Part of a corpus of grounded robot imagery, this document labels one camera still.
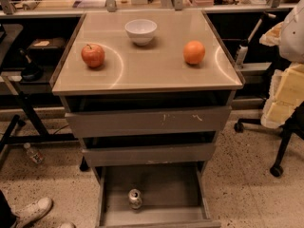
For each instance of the orange fruit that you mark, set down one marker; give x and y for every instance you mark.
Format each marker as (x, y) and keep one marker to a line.
(193, 52)

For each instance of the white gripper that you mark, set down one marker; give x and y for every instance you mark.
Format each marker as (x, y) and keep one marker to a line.
(294, 40)

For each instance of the black joystick device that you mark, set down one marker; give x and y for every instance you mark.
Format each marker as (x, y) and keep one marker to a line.
(32, 71)

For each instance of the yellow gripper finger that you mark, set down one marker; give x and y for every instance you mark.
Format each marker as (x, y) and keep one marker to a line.
(280, 105)

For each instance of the plastic water bottle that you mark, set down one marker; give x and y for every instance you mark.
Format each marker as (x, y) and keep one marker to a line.
(33, 153)

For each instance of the top grey drawer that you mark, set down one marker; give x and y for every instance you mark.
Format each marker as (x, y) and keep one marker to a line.
(147, 121)

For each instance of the silver 7up can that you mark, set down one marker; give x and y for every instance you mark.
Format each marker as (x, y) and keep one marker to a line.
(135, 199)

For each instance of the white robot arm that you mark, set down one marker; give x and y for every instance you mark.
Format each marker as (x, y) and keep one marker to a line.
(291, 46)

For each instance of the bottom open grey drawer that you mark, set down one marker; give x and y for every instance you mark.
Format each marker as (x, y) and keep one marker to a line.
(172, 197)

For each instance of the middle grey drawer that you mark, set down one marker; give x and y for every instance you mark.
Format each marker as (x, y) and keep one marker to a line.
(154, 154)

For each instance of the white bowl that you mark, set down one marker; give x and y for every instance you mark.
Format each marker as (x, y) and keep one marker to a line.
(141, 31)

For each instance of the black office chair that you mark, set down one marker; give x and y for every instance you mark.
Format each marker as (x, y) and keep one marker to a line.
(294, 125)

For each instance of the white sneaker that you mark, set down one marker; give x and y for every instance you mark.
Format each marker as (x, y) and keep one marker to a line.
(67, 225)
(32, 212)

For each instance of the grey drawer cabinet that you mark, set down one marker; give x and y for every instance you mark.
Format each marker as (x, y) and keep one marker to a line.
(136, 77)

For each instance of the red apple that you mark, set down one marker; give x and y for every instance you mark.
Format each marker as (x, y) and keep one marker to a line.
(93, 55)

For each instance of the black box with label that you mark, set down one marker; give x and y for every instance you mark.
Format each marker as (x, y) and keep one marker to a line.
(50, 47)

